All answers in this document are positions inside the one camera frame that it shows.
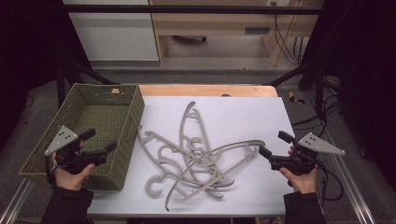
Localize aluminium frame rail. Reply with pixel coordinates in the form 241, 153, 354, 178
0, 179, 35, 224
303, 92, 376, 224

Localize white paper sheet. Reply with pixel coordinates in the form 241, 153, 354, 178
88, 95, 296, 217

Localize yellow and black tool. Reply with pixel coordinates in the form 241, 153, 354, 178
288, 91, 306, 105

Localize grey plastic clothes hanger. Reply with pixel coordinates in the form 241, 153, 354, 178
137, 125, 236, 199
163, 139, 266, 212
177, 101, 226, 201

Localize black horizontal frame bar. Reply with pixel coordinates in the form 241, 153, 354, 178
62, 4, 323, 16

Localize green woven basket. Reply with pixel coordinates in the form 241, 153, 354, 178
18, 82, 146, 191

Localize person's right hand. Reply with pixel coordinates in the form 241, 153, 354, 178
278, 167, 318, 194

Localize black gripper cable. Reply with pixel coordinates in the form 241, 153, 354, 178
316, 159, 346, 203

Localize white cabinet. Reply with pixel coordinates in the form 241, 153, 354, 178
63, 0, 161, 63

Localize black metal stand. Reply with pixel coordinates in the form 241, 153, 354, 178
269, 60, 329, 119
56, 60, 119, 107

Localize wooden table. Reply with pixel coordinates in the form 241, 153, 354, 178
138, 84, 278, 98

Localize black floor cables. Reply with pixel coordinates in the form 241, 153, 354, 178
291, 76, 343, 138

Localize black curtain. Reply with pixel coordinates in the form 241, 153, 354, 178
0, 0, 92, 151
300, 0, 396, 189

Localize person's left hand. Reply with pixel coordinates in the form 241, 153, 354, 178
50, 155, 96, 191

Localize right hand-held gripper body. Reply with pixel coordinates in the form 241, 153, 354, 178
269, 132, 346, 175

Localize black hanging cable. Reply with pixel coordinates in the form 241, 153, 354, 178
292, 35, 305, 65
273, 2, 301, 65

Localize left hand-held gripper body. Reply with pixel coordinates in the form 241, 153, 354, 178
44, 125, 108, 175

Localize light wooden desk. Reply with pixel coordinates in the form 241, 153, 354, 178
148, 0, 325, 67

